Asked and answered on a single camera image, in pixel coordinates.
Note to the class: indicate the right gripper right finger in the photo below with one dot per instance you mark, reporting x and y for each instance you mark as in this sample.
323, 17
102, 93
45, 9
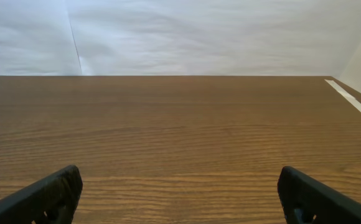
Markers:
323, 202

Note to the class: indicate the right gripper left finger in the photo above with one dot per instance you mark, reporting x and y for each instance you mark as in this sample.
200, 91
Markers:
28, 205

